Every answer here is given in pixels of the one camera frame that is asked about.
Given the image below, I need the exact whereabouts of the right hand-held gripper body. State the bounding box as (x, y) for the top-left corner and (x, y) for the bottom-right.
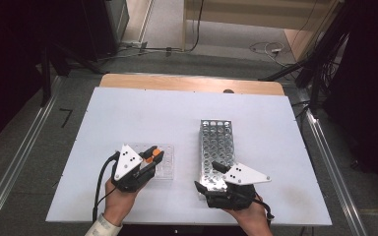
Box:
(206, 162), (273, 211)

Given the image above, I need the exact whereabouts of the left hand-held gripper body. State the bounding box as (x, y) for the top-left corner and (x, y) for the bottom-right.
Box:
(110, 144), (156, 194)

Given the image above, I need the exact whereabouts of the clear plastic tube rack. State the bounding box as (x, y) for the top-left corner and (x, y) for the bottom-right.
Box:
(133, 142), (176, 181)

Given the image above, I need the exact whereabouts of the metal test tube rack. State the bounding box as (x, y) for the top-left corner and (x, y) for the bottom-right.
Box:
(198, 119), (239, 202)

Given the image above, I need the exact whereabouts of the person's left hand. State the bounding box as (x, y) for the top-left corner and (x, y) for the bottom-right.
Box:
(103, 178), (140, 228)

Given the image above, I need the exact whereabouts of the person's right hand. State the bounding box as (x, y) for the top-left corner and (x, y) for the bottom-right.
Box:
(223, 194), (274, 236)

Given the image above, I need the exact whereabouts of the white board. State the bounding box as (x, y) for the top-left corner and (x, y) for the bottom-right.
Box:
(44, 86), (333, 227)

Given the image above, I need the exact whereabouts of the grey power strip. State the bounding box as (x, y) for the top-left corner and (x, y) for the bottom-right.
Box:
(120, 39), (149, 51)

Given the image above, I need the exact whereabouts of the black metal stand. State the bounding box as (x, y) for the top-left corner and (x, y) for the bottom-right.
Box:
(38, 41), (110, 108)

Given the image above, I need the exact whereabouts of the dark cabinet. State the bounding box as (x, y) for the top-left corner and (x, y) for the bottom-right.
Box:
(78, 0), (131, 64)

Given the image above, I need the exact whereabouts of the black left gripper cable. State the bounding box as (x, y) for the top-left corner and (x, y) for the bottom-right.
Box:
(92, 151), (121, 224)

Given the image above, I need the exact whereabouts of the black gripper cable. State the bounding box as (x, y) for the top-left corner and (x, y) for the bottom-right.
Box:
(92, 151), (121, 224)
(251, 196), (276, 221)

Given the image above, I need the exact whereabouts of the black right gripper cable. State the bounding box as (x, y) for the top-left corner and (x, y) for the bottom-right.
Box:
(251, 196), (276, 221)

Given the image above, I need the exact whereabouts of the metal floor rail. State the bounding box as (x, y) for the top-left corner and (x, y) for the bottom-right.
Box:
(0, 75), (64, 232)
(295, 88), (369, 236)

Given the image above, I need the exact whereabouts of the white floor cable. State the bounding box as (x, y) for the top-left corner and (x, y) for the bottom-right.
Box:
(248, 41), (297, 69)

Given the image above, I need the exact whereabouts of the black hanging cable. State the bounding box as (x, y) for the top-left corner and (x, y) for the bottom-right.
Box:
(188, 0), (206, 53)

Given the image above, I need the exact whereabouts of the black tripod with cables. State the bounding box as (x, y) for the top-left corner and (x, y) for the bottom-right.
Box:
(258, 0), (353, 116)

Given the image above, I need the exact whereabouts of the beige wooden frame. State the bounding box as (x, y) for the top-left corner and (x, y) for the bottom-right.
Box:
(181, 0), (343, 63)

